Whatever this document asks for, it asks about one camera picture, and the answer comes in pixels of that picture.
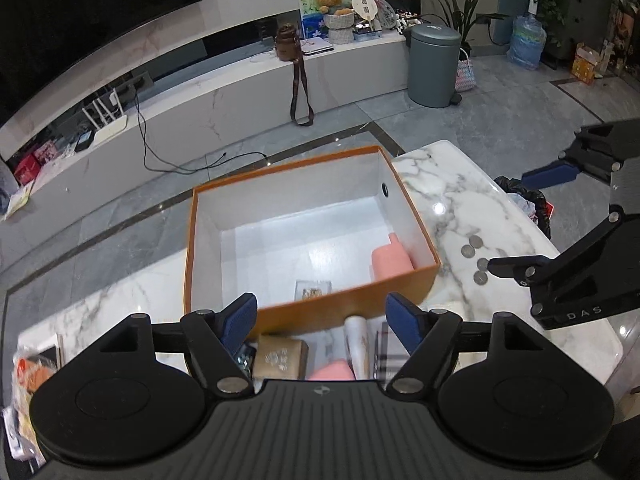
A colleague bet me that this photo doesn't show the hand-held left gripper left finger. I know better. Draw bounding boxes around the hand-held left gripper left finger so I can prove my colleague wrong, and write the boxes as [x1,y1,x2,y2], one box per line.
[95,292,258,400]

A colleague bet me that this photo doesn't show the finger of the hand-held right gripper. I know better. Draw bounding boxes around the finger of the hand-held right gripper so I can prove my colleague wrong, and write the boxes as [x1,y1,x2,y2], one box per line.
[520,120,640,188]
[487,205,640,331]

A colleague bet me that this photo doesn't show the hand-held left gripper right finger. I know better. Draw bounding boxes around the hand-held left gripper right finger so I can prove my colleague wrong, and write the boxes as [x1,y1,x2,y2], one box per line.
[385,292,543,396]

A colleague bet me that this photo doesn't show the white printed tube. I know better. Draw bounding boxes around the white printed tube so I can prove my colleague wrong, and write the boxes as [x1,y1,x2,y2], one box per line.
[344,314,373,381]

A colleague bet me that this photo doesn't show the orange cardboard box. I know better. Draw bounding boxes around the orange cardboard box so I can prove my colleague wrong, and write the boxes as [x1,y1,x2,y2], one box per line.
[182,145,442,338]

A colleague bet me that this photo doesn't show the black trash bag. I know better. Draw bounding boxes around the black trash bag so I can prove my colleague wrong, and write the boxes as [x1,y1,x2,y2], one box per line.
[494,176,553,241]

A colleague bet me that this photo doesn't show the silver metal keys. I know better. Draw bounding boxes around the silver metal keys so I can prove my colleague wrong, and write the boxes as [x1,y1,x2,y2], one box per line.
[235,342,257,376]

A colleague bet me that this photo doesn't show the plaid pouch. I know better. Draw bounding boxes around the plaid pouch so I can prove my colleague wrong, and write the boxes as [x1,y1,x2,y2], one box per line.
[375,322,416,386]

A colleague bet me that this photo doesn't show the small brown gift box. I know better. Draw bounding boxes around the small brown gift box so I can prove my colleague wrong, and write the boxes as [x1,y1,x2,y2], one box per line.
[251,335,308,381]

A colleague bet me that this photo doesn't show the pink rectangular container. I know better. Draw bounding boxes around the pink rectangular container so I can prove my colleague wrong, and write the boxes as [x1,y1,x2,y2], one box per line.
[370,234,416,283]

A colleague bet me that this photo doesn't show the small clear packet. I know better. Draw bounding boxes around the small clear packet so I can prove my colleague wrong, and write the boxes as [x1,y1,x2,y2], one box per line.
[295,280,333,303]

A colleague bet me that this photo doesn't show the pink pump bottle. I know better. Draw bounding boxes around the pink pump bottle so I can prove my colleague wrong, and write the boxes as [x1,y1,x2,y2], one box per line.
[307,359,353,382]

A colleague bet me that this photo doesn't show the orange carton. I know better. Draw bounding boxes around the orange carton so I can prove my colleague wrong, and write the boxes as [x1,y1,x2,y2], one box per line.
[571,42,606,83]

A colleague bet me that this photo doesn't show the woven pastel basket bag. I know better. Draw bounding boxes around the woven pastel basket bag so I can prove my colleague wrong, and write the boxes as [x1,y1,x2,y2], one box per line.
[455,47,478,93]

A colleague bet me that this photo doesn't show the blue water jug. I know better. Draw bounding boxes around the blue water jug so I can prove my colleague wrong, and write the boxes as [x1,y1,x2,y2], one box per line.
[507,14,547,71]

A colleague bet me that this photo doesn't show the grey pedal trash can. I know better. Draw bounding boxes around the grey pedal trash can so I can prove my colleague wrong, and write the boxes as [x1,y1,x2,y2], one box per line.
[404,23,463,108]

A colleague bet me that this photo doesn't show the grey drawer cabinet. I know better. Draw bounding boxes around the grey drawer cabinet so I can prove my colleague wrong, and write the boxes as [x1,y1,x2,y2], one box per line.
[560,0,613,61]

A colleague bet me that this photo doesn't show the green potted plant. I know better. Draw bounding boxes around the green potted plant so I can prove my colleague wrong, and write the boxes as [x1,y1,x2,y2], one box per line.
[412,0,507,47]

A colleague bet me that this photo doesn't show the dark framed board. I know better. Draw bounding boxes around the dark framed board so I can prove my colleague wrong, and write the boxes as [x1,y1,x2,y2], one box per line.
[17,332,64,367]

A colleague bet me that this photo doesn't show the orange snack in clear tray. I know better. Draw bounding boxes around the orange snack in clear tray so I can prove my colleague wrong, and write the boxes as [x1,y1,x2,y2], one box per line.
[12,354,56,397]

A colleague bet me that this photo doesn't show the white marble television cabinet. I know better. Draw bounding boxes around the white marble television cabinet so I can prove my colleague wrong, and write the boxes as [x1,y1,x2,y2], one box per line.
[0,35,410,211]

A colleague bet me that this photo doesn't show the decorative plate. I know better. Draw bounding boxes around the decorative plate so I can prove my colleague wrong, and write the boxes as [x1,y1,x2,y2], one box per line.
[375,0,399,29]

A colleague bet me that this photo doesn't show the white router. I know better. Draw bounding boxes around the white router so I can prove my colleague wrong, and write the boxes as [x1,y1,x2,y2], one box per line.
[80,87,128,148]

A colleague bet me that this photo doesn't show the round paper fan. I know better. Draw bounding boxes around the round paper fan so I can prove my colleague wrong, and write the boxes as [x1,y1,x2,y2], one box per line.
[348,0,378,29]

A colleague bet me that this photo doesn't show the clear plastic packaging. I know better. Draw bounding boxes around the clear plastic packaging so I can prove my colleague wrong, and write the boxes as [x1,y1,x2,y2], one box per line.
[2,405,47,462]

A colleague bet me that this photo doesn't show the pink gift box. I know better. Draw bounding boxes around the pink gift box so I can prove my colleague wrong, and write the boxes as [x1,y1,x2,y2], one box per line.
[32,140,59,163]

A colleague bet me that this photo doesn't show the red gift box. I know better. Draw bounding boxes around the red gift box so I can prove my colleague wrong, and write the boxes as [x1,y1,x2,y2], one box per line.
[14,155,42,186]

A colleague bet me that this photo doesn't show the blue tissue box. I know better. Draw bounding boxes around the blue tissue box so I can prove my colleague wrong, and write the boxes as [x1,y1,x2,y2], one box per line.
[301,14,328,40]

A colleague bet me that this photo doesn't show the large black television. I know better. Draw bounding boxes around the large black television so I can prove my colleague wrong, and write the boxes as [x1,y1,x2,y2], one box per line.
[0,0,203,126]

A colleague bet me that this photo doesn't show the black cable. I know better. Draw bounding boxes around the black cable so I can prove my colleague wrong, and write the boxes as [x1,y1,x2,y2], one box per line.
[131,85,267,173]

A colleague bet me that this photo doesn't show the brown bag with strap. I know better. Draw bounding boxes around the brown bag with strap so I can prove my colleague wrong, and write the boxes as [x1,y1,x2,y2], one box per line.
[274,24,315,127]

